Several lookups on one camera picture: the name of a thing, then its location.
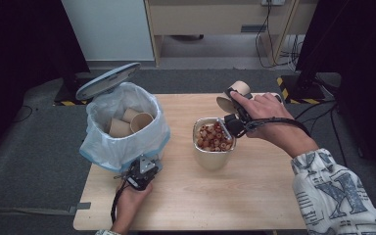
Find white plastic trash bag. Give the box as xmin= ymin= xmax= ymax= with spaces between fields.
xmin=78 ymin=81 xmax=171 ymax=173

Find black curtain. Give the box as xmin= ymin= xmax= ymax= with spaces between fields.
xmin=0 ymin=0 xmax=91 ymax=165
xmin=295 ymin=0 xmax=376 ymax=179

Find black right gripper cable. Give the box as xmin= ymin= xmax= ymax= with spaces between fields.
xmin=241 ymin=117 xmax=311 ymax=138

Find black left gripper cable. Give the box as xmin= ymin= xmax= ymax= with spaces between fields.
xmin=110 ymin=180 xmax=129 ymax=225

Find black hanging cables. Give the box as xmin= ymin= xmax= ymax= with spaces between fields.
xmin=254 ymin=0 xmax=306 ymax=71

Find beige rounded container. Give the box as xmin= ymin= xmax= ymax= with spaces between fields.
xmin=192 ymin=117 xmax=238 ymax=171

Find person's left hand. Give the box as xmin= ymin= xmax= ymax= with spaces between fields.
xmin=112 ymin=182 xmax=154 ymax=228

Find brown paper cup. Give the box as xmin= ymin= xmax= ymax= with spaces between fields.
xmin=121 ymin=107 xmax=155 ymax=134
xmin=108 ymin=117 xmax=133 ymax=139
xmin=216 ymin=80 xmax=252 ymax=115

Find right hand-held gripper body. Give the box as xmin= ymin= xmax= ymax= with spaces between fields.
xmin=215 ymin=93 xmax=255 ymax=142

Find person's right hand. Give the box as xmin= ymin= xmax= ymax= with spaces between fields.
xmin=229 ymin=91 xmax=307 ymax=154

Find white power strip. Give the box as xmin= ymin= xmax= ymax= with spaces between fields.
xmin=261 ymin=0 xmax=287 ymax=7

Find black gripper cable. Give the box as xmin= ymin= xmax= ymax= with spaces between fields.
xmin=241 ymin=117 xmax=311 ymax=138
xmin=110 ymin=180 xmax=129 ymax=225

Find black floor cables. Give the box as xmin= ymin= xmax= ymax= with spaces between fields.
xmin=293 ymin=99 xmax=349 ymax=167

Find light wooden desk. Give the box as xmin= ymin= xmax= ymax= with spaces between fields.
xmin=143 ymin=0 xmax=319 ymax=69

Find grey floor tape strip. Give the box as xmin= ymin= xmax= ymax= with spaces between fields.
xmin=68 ymin=202 xmax=92 ymax=215

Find thin black floor cable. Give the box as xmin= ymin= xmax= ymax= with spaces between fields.
xmin=12 ymin=104 xmax=34 ymax=124

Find pile of ring snacks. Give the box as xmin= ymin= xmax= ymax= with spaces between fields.
xmin=195 ymin=120 xmax=235 ymax=153

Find black stand base striped tape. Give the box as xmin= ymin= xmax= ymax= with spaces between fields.
xmin=276 ymin=73 xmax=327 ymax=106
xmin=53 ymin=72 xmax=91 ymax=108

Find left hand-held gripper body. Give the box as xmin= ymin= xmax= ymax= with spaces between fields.
xmin=123 ymin=155 xmax=164 ymax=192

